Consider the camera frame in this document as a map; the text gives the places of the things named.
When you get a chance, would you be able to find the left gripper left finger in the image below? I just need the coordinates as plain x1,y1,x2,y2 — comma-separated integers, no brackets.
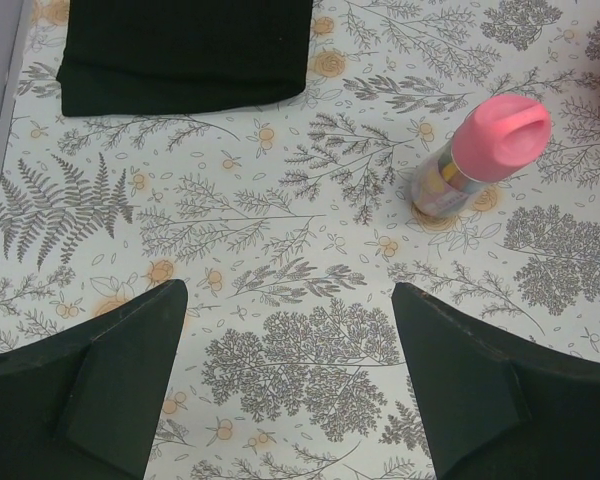
0,280,188,479

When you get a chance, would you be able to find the black cloth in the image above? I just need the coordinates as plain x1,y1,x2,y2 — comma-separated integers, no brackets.
57,0,313,117

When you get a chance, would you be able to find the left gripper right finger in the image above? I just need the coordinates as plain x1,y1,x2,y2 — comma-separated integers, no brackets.
392,283,600,479

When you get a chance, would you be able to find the pink capped tube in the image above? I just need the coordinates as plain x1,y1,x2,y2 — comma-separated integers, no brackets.
411,94,552,218

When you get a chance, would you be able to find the floral table mat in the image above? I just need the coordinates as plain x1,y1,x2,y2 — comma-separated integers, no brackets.
0,1,600,479

